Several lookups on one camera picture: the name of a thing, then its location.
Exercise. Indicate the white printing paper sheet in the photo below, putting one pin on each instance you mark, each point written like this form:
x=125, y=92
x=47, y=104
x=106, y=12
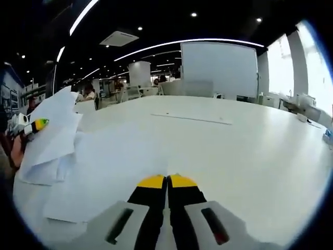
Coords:
x=109, y=166

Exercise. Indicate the thin ceiling light strip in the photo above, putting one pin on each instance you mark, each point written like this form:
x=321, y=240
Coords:
x=208, y=40

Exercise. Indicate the grey desk panel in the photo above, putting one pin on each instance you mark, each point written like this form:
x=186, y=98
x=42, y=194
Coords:
x=197, y=88

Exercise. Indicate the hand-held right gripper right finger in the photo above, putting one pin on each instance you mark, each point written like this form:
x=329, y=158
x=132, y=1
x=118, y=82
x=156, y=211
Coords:
x=187, y=208

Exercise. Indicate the small white box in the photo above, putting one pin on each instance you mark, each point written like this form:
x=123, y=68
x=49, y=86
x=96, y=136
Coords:
x=302, y=117

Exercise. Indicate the wide ceiling light strip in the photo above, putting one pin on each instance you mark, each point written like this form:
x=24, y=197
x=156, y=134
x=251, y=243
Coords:
x=82, y=15

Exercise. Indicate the white square column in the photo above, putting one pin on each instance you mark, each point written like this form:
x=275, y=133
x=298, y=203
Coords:
x=139, y=74

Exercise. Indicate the ceiling air conditioner vent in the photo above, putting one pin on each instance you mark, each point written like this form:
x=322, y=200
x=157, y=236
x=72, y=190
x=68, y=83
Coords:
x=119, y=38

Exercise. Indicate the blue tissue pack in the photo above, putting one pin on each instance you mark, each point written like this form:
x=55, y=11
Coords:
x=327, y=136

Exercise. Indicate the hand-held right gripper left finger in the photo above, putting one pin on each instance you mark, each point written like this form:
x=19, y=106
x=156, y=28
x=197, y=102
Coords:
x=145, y=208

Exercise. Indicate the person's left hand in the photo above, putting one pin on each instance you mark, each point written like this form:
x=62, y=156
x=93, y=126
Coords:
x=17, y=151

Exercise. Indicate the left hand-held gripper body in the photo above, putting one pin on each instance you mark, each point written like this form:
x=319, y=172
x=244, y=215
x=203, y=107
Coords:
x=22, y=123

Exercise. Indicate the white mobile whiteboard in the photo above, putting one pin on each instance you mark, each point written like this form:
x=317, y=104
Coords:
x=218, y=67

